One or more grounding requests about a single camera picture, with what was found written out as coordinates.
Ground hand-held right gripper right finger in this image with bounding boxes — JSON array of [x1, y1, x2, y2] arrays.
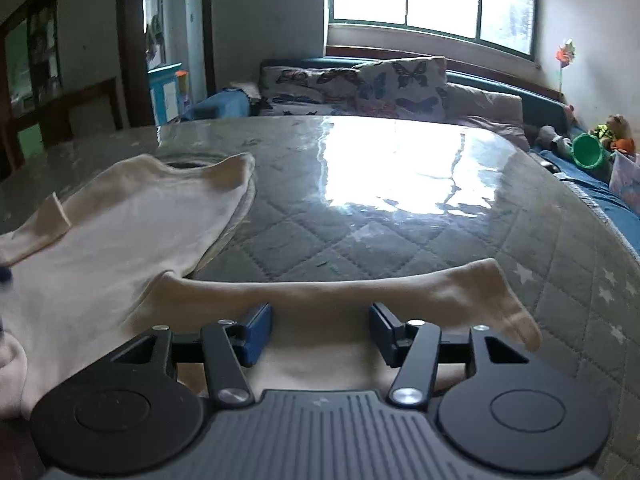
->
[[369, 302, 531, 407]]

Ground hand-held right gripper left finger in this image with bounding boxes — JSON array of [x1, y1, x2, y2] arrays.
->
[[107, 302, 275, 407]]

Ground cream long-sleeved garment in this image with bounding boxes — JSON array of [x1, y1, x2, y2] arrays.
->
[[0, 152, 543, 418]]

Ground round black induction cooktop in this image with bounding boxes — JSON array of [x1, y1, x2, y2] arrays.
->
[[162, 157, 223, 170]]

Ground dark wooden console table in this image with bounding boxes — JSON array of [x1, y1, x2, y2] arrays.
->
[[37, 77, 126, 148]]

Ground blue quilted blanket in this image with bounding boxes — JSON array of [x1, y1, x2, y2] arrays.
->
[[187, 89, 251, 121]]

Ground dark wooden shelf cabinet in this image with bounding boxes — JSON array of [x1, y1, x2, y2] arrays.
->
[[0, 0, 63, 181]]

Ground blue white cabinet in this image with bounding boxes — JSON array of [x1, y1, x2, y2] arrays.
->
[[147, 62, 183, 126]]

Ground beige towel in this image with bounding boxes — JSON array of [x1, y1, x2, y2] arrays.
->
[[227, 80, 263, 103]]

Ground plain beige cushion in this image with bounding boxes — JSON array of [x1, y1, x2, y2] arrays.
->
[[442, 82, 531, 151]]

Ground grey stuffed toy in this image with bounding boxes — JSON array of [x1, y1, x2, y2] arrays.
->
[[537, 125, 573, 158]]

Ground orange lidded white container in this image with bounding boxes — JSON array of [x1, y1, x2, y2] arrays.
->
[[175, 71, 191, 116]]

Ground green plastic bucket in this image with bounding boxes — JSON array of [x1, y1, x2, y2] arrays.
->
[[571, 132, 608, 170]]

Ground hanging grey cloth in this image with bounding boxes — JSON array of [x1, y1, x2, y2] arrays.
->
[[145, 12, 166, 61]]

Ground translucent plastic box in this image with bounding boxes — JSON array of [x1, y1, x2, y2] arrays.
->
[[610, 152, 640, 196]]

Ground yellow green stuffed toy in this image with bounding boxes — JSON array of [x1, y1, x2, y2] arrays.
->
[[590, 114, 632, 143]]

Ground colourful pinwheel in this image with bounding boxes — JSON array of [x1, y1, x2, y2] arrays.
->
[[555, 37, 577, 93]]

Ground dark wooden door frame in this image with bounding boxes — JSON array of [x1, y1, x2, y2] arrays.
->
[[116, 0, 217, 128]]

